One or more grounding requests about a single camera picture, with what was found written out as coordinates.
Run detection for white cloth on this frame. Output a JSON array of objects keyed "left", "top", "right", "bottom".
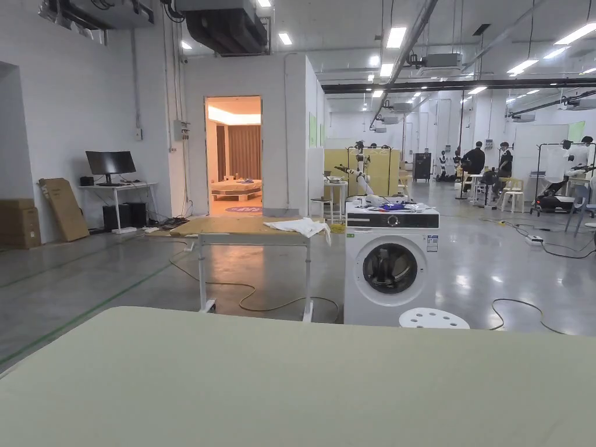
[{"left": 263, "top": 217, "right": 332, "bottom": 247}]

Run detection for small white side table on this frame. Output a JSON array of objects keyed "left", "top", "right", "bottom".
[{"left": 323, "top": 172, "right": 349, "bottom": 222}]

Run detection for wooden table with white legs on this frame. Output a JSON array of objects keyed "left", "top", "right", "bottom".
[{"left": 170, "top": 217, "right": 332, "bottom": 324}]

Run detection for low wooden bed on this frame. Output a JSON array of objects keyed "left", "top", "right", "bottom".
[{"left": 211, "top": 175, "right": 263, "bottom": 204}]

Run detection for white washing machine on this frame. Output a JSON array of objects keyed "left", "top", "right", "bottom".
[{"left": 344, "top": 195, "right": 441, "bottom": 327}]

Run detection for black cabinet on wheels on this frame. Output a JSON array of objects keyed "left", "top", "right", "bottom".
[{"left": 413, "top": 147, "right": 431, "bottom": 183}]

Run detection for bed with pale green sheet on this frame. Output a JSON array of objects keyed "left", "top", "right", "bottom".
[{"left": 0, "top": 306, "right": 596, "bottom": 447}]

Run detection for white round stool with holes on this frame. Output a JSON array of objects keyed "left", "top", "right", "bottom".
[{"left": 399, "top": 307, "right": 471, "bottom": 330}]

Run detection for white desk with black monitor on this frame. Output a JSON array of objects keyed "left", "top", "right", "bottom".
[{"left": 78, "top": 151, "right": 159, "bottom": 235}]

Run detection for flat brown carton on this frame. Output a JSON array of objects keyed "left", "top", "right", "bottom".
[{"left": 38, "top": 178, "right": 90, "bottom": 243}]

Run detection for stacked brown cartons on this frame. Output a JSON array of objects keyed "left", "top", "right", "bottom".
[{"left": 0, "top": 198, "right": 42, "bottom": 250}]

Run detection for grey-blue chair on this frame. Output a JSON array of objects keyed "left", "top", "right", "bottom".
[{"left": 565, "top": 183, "right": 596, "bottom": 237}]

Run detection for yellow cable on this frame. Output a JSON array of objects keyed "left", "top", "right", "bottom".
[{"left": 168, "top": 237, "right": 340, "bottom": 324}]

